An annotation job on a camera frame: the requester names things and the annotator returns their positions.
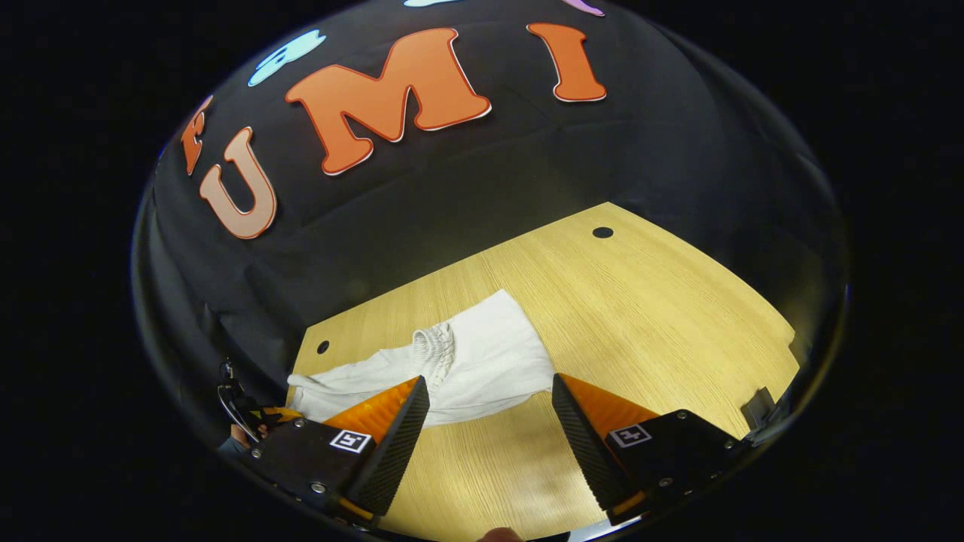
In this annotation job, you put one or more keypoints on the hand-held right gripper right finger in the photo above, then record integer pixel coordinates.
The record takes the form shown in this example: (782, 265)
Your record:
(584, 444)

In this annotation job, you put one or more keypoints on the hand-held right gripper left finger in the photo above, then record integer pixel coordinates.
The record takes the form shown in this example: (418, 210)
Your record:
(395, 448)

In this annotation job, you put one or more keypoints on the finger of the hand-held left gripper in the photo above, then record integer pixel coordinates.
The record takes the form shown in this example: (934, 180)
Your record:
(280, 415)

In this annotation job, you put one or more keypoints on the white jeans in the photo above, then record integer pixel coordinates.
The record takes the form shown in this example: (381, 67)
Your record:
(489, 354)

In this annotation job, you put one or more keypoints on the black table clamp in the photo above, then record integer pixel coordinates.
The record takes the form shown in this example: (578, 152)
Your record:
(757, 408)

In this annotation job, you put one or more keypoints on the black backdrop cloth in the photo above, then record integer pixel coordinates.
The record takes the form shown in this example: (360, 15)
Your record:
(452, 196)

